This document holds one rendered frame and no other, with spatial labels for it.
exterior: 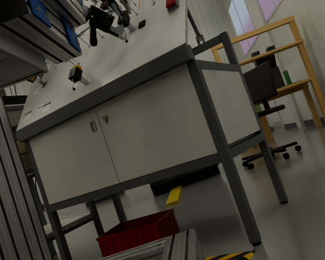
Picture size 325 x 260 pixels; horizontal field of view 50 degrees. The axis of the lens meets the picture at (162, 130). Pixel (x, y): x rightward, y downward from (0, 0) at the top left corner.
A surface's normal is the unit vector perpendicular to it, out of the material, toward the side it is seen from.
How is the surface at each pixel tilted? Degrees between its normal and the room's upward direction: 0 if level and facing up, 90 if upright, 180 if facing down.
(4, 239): 90
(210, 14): 90
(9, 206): 90
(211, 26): 90
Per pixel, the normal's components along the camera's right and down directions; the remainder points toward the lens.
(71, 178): -0.50, 0.12
